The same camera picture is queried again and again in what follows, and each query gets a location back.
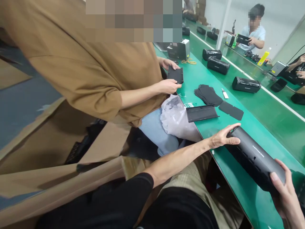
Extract person's right hand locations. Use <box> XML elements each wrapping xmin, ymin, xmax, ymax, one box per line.
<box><xmin>269</xmin><ymin>158</ymin><xmax>305</xmax><ymax>226</ymax></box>

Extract person's left hand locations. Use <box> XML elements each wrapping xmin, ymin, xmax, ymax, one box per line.
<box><xmin>209</xmin><ymin>123</ymin><xmax>241</xmax><ymax>150</ymax></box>

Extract person's left index finger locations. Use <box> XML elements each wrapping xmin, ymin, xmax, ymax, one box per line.
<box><xmin>220</xmin><ymin>123</ymin><xmax>241</xmax><ymax>135</ymax></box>

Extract person's left thumb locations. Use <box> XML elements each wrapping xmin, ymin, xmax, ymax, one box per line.
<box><xmin>223</xmin><ymin>137</ymin><xmax>241</xmax><ymax>145</ymax></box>

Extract person's right index finger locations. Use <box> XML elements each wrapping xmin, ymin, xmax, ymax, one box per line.
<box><xmin>274</xmin><ymin>158</ymin><xmax>293</xmax><ymax>180</ymax></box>

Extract person's right thumb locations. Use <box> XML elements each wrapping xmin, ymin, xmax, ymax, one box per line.
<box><xmin>269</xmin><ymin>171</ymin><xmax>286</xmax><ymax>191</ymax></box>

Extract long black speaker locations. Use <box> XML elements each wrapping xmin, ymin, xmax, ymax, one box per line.
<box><xmin>225</xmin><ymin>126</ymin><xmax>287</xmax><ymax>198</ymax></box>

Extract single black foam pad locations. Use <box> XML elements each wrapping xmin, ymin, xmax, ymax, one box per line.
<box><xmin>218</xmin><ymin>100</ymin><xmax>244</xmax><ymax>121</ymax></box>

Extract black curved plastic panel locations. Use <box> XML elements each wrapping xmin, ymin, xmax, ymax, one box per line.
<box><xmin>186</xmin><ymin>105</ymin><xmax>220</xmax><ymax>123</ymax></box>
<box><xmin>166</xmin><ymin>65</ymin><xmax>184</xmax><ymax>85</ymax></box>

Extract pile of black foam sheets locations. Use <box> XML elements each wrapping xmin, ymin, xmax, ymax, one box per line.
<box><xmin>194</xmin><ymin>84</ymin><xmax>223</xmax><ymax>107</ymax></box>

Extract person's legs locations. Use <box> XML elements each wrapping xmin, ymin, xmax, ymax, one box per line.
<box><xmin>124</xmin><ymin>155</ymin><xmax>254</xmax><ymax>229</ymax></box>

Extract clear plastic bag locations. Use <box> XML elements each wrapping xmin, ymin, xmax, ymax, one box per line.
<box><xmin>160</xmin><ymin>94</ymin><xmax>203</xmax><ymax>144</ymax></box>

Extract silver box device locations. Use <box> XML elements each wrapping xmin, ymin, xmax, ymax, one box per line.
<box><xmin>225</xmin><ymin>33</ymin><xmax>237</xmax><ymax>47</ymax></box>
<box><xmin>166</xmin><ymin>38</ymin><xmax>191</xmax><ymax>61</ymax></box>
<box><xmin>270</xmin><ymin>61</ymin><xmax>289</xmax><ymax>77</ymax></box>

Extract yellow bottle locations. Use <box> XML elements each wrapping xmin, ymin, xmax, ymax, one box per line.
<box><xmin>257</xmin><ymin>47</ymin><xmax>272</xmax><ymax>66</ymax></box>

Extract person's body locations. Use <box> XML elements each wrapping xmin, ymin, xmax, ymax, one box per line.
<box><xmin>36</xmin><ymin>171</ymin><xmax>219</xmax><ymax>229</ymax></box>

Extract black plastic parts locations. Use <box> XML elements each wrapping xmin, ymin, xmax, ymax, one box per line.
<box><xmin>64</xmin><ymin>119</ymin><xmax>108</xmax><ymax>165</ymax></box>

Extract brown cardboard carton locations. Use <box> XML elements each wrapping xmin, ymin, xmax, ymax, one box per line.
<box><xmin>0</xmin><ymin>96</ymin><xmax>130</xmax><ymax>229</ymax></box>

